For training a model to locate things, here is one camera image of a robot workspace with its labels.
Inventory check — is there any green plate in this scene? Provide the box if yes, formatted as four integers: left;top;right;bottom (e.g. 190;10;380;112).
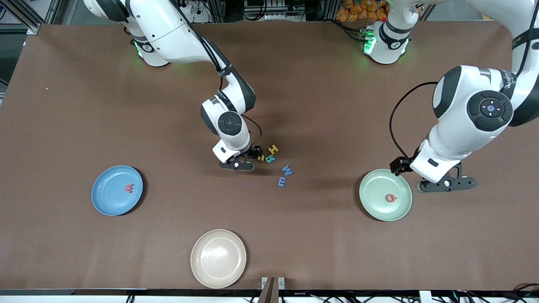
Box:
359;169;413;222

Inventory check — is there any beige plate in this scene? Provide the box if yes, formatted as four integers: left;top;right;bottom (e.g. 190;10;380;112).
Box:
190;229;247;289

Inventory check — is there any blue plate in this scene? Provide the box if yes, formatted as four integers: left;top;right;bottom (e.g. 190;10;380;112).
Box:
91;165;144;217

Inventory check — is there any black equipment rack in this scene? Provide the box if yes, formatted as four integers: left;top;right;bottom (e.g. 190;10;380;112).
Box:
243;0;306;22

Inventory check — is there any white power strip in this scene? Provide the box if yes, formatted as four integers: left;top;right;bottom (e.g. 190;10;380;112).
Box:
179;0;210;17

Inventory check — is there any pile of orange items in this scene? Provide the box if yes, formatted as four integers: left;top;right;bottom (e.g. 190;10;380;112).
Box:
336;0;388;21

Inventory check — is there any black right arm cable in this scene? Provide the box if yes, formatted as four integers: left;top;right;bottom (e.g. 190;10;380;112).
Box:
168;0;263;149

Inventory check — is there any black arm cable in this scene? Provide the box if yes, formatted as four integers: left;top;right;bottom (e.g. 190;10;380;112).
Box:
390;0;539;160
168;0;263;149

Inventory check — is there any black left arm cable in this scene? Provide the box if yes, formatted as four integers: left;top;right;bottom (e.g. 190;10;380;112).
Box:
390;0;539;160

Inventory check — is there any black cable bundle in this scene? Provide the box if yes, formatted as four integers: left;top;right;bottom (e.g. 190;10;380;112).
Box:
512;283;539;303

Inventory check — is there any metal table edge bracket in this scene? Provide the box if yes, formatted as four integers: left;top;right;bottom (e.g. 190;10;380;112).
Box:
261;276;286;303

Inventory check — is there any aluminium frame post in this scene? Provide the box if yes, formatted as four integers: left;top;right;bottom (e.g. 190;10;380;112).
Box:
0;0;57;35

